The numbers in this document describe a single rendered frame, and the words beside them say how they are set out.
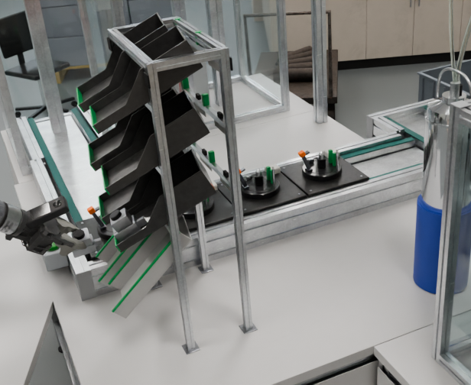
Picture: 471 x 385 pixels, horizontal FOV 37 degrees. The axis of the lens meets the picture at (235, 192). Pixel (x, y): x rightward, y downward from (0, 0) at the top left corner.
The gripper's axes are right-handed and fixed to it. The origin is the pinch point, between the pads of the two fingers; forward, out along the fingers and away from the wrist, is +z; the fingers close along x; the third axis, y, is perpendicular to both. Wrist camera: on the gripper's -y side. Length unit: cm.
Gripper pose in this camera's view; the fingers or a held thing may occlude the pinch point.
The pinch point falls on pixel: (82, 237)
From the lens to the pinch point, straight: 196.2
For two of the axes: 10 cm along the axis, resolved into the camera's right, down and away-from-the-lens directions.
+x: 3.7, 6.6, -6.5
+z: 6.5, 3.2, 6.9
